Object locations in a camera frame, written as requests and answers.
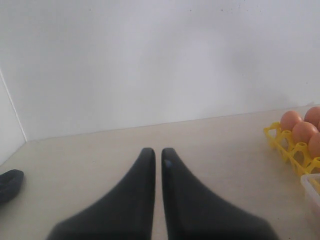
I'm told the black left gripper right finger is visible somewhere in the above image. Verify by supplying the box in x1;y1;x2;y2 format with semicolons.
161;148;278;240

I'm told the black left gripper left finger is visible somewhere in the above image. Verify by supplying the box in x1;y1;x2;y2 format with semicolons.
47;147;156;240

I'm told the brown egg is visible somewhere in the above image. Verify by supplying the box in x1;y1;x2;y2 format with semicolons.
280;110;303;131
304;106;320;127
292;121;319;144
308;132;320;159

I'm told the dark object at left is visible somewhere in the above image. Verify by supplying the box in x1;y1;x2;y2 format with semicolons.
0;169;24;206

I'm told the yellow plastic egg tray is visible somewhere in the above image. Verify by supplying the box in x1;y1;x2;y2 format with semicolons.
263;122;320;177

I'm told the clear plastic bin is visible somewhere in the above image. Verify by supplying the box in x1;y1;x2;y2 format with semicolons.
300;173;320;225

